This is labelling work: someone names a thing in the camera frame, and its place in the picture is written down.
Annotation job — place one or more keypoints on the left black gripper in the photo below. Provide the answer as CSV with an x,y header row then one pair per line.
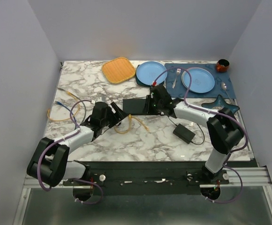
x,y
118,116

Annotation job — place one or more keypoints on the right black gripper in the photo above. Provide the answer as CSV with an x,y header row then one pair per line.
x,y
147,109

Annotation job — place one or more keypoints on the black network switch box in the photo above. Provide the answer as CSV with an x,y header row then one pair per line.
x,y
135,106

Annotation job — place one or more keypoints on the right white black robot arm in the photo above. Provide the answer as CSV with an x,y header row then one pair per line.
x,y
224,130

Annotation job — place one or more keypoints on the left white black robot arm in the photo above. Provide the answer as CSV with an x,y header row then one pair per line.
x,y
48,163

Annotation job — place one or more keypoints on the dark teal coaster under plate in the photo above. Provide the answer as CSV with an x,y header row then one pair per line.
x,y
144,85

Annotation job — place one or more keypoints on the light blue plate left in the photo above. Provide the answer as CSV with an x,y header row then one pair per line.
x,y
147,72

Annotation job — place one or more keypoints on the light blue plate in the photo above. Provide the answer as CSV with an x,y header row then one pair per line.
x,y
202,81
147,72

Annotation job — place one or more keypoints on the black power adapter brick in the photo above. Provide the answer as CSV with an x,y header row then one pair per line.
x,y
183,133

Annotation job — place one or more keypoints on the silver fork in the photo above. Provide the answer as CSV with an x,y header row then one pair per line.
x,y
178,71

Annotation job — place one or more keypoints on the light blue plate right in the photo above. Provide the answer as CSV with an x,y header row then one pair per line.
x,y
202,81

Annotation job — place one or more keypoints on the orange woven square mat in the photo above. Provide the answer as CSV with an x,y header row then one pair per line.
x,y
118,70

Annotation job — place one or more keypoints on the blue star shaped dish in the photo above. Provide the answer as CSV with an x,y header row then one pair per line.
x,y
220,103

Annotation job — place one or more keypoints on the dark blue placemat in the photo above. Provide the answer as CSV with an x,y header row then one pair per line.
x,y
185,77

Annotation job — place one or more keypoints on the silver spoon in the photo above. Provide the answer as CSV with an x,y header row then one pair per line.
x,y
224,87

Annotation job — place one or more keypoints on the red brown lacquer cup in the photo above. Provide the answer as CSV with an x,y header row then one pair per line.
x,y
222,65

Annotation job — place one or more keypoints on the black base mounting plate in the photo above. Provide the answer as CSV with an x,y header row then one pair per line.
x,y
150,178

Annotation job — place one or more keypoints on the aluminium rail frame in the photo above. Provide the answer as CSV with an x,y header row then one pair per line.
x,y
253,207

